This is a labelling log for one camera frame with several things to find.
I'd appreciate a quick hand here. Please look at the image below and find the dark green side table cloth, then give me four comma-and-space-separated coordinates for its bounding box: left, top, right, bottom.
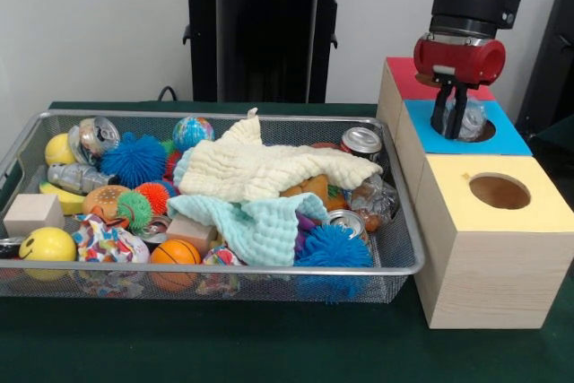
528, 113, 574, 191

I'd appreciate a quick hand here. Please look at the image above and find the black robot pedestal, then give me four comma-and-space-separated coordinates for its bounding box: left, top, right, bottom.
173, 0, 361, 104

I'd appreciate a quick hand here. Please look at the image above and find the mint waffle cloth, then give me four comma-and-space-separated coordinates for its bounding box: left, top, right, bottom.
167, 149, 329, 267

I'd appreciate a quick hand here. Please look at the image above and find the plain wooden cube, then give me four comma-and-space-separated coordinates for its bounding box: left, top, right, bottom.
3, 194, 66, 239

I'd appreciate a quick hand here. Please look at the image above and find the cream waffle cloth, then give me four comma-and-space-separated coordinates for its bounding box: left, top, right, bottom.
178, 107, 385, 201

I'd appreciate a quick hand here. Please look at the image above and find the wooden box with three holes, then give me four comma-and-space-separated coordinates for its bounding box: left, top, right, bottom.
376, 57, 574, 330

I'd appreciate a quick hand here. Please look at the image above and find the blue furry monster toy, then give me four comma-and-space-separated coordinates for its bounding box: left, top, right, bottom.
293, 223, 374, 268

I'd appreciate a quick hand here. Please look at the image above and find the shallow wire mesh bin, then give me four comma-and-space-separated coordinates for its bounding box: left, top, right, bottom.
0, 109, 425, 306

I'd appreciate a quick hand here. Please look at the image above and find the clear packet of orange snacks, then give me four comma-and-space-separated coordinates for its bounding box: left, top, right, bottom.
349, 171, 400, 232

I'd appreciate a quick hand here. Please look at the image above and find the blue green globe ball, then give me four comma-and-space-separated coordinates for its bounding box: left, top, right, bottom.
172, 116, 216, 154

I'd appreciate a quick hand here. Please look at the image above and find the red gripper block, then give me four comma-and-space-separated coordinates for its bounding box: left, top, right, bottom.
413, 32, 507, 141

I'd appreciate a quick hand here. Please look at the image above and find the small orange basketball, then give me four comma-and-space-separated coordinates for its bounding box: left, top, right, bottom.
150, 239, 203, 292

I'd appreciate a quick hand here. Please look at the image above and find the yellow smiley ball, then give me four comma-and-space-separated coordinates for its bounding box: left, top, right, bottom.
18, 227, 78, 281

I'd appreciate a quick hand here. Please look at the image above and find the blue spiky rubber ball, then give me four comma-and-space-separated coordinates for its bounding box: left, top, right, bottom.
99, 132, 168, 189

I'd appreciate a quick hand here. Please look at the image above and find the toy hamburger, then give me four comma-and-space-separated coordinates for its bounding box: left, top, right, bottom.
83, 185, 134, 222

